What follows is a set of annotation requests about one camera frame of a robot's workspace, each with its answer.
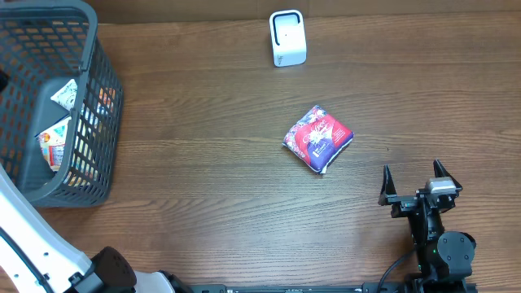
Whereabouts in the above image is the white barcode scanner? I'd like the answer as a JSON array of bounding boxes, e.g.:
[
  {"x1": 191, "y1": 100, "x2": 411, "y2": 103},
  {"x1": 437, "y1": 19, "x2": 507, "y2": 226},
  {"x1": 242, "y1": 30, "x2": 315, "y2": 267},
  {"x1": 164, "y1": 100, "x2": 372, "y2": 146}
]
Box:
[{"x1": 269, "y1": 9, "x2": 307, "y2": 68}]

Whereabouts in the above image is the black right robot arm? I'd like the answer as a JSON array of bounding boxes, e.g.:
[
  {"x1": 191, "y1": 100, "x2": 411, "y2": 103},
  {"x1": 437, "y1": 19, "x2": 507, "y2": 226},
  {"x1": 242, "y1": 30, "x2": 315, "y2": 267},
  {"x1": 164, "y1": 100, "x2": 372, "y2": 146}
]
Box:
[{"x1": 379, "y1": 160, "x2": 476, "y2": 292}]

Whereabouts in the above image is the red purple pad package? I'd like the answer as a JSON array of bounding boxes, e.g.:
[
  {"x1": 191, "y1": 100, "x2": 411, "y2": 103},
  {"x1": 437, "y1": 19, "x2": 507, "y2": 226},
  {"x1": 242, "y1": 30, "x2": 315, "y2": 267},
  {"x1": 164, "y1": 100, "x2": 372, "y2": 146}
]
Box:
[{"x1": 282, "y1": 105, "x2": 354, "y2": 174}]

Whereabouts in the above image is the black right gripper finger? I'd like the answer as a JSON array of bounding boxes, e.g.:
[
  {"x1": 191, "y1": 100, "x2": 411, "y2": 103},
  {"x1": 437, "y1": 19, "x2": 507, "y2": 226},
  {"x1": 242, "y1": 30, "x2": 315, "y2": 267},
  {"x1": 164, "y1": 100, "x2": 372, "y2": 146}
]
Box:
[
  {"x1": 433, "y1": 159, "x2": 462, "y2": 190},
  {"x1": 380, "y1": 164, "x2": 396, "y2": 196}
]

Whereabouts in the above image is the grey plastic basket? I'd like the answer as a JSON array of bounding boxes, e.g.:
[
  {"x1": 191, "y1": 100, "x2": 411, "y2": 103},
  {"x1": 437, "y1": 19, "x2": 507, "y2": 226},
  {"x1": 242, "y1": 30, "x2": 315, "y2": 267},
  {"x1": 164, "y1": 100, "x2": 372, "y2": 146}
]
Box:
[{"x1": 1, "y1": 1, "x2": 124, "y2": 208}]

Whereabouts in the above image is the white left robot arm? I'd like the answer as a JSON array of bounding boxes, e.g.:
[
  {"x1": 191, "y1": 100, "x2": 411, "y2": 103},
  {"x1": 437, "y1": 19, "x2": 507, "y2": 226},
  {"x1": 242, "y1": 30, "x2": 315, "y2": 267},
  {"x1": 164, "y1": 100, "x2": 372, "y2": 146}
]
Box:
[{"x1": 1, "y1": 170, "x2": 191, "y2": 293}]

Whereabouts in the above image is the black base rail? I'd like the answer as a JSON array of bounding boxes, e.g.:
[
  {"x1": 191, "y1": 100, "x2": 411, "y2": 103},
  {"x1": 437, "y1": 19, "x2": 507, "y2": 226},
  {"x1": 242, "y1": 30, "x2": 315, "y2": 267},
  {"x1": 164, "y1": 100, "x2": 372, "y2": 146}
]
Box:
[{"x1": 190, "y1": 282, "x2": 478, "y2": 293}]

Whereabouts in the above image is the yellow snack bag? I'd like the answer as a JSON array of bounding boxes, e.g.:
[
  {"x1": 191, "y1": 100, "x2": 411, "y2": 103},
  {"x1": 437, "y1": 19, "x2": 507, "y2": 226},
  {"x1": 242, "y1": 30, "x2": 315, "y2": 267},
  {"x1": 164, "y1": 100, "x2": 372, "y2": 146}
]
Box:
[{"x1": 36, "y1": 116, "x2": 72, "y2": 173}]

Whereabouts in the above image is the white tube gold cap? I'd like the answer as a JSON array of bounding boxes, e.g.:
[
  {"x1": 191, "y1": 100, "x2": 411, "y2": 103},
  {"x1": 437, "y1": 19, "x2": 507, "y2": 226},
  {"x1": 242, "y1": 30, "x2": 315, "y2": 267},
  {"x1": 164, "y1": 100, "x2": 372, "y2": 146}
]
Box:
[{"x1": 50, "y1": 79, "x2": 78, "y2": 111}]

